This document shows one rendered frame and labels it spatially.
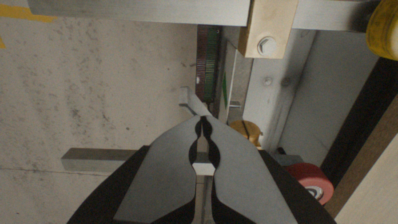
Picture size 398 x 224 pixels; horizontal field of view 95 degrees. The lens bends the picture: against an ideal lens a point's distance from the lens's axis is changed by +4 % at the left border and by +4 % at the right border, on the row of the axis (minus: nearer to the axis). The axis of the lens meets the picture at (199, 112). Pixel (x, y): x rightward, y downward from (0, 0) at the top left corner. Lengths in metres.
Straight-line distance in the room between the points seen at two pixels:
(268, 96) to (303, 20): 0.32
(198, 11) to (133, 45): 0.95
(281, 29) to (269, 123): 0.40
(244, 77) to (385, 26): 0.24
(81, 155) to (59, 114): 1.23
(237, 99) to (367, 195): 0.28
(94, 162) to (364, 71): 0.49
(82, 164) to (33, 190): 1.99
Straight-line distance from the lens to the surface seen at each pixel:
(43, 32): 1.40
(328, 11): 0.28
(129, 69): 1.22
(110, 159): 0.36
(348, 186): 0.41
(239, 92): 0.43
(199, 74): 0.41
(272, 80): 0.54
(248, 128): 0.31
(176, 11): 0.24
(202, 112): 0.15
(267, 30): 0.24
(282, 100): 0.58
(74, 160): 0.39
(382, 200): 0.45
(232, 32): 0.40
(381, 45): 0.27
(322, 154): 0.49
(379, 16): 0.27
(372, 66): 0.41
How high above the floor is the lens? 1.09
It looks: 60 degrees down
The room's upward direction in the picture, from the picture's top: 180 degrees counter-clockwise
